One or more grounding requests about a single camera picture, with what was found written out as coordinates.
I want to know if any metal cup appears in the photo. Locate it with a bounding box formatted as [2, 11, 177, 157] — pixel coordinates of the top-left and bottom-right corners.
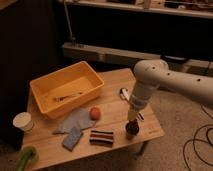
[125, 122, 139, 140]

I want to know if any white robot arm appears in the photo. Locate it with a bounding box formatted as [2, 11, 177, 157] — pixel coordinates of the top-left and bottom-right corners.
[127, 59, 213, 123]

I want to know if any white cup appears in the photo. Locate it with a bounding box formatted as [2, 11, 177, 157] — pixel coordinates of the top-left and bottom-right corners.
[13, 112, 34, 132]

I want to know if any striped red white black cloth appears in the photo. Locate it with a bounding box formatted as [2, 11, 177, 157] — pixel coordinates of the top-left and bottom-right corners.
[89, 130, 114, 146]

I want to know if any wooden table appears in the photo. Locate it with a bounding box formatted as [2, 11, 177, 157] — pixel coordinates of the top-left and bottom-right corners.
[23, 69, 164, 171]

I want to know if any orange ball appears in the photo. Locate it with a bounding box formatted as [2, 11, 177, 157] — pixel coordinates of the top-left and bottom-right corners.
[89, 107, 101, 120]

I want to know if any blue sponge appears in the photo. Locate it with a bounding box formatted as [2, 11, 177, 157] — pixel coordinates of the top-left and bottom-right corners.
[62, 127, 83, 151]

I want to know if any blue grey cloth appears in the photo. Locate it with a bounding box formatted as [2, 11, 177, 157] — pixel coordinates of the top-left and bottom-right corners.
[53, 108, 95, 134]

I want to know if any fork in bin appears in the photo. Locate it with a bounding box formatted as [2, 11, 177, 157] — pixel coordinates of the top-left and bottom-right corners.
[53, 92, 82, 102]

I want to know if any yellow plastic bin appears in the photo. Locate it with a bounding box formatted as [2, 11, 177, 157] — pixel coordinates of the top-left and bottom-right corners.
[30, 61, 104, 119]

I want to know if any green curved toy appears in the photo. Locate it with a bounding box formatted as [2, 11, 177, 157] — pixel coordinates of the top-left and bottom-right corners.
[16, 146, 39, 171]

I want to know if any white handled spoon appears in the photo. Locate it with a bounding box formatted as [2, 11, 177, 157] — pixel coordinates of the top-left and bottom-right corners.
[119, 88, 144, 121]

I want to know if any black cable on floor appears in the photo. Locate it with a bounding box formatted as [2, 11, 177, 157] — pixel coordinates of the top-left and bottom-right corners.
[182, 103, 213, 171]

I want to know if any grey shelf rail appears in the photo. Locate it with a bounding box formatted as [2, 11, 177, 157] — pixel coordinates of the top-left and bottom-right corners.
[62, 42, 213, 72]

